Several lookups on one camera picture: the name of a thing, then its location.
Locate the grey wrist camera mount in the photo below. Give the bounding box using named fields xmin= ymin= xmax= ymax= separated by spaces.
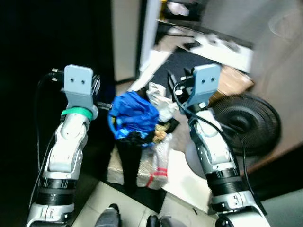
xmin=63 ymin=64 xmax=99 ymax=120
xmin=182 ymin=64 xmax=222 ymax=110

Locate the brown cardboard box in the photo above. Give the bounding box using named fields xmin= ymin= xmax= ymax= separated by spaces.
xmin=211 ymin=65 xmax=255 ymax=100

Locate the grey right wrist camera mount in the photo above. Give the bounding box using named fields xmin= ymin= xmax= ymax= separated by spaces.
xmin=182 ymin=64 xmax=222 ymax=110

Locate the grey cabinet with arc mark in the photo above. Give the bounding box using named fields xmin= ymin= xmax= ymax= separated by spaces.
xmin=201 ymin=0 xmax=303 ymax=164

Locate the white door frame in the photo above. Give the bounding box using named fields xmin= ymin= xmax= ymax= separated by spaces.
xmin=139 ymin=0 xmax=164 ymax=79

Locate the silver foil package red tape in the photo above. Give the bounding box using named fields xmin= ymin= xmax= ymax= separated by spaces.
xmin=136 ymin=135 xmax=172 ymax=191

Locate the plain blue shirt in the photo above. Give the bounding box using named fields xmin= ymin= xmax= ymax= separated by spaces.
xmin=108 ymin=91 xmax=160 ymax=131

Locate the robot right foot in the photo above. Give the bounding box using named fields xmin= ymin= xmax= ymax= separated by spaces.
xmin=146 ymin=214 xmax=176 ymax=227

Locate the black floor mat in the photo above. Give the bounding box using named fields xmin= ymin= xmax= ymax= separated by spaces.
xmin=152 ymin=46 xmax=227 ymax=95

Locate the black floor fan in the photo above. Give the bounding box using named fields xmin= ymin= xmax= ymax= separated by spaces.
xmin=184 ymin=95 xmax=282 ymax=179

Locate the white paper sheet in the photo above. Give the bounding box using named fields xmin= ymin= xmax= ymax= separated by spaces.
xmin=161 ymin=149 xmax=214 ymax=214

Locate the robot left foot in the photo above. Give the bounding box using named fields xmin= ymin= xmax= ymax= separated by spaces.
xmin=94 ymin=203 xmax=123 ymax=227

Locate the large black hanging garment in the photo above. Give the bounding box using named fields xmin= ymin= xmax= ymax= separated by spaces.
xmin=115 ymin=136 xmax=143 ymax=193

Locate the small black garment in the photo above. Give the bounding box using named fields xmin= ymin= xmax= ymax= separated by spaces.
xmin=163 ymin=117 xmax=180 ymax=133

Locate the blue triangle patterned jersey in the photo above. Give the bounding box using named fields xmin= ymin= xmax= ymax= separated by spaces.
xmin=113 ymin=124 xmax=158 ymax=141

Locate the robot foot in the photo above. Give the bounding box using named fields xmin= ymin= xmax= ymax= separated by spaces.
xmin=94 ymin=203 xmax=123 ymax=227
xmin=146 ymin=214 xmax=176 ymax=227

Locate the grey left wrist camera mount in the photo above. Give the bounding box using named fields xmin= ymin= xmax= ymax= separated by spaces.
xmin=63 ymin=64 xmax=99 ymax=120

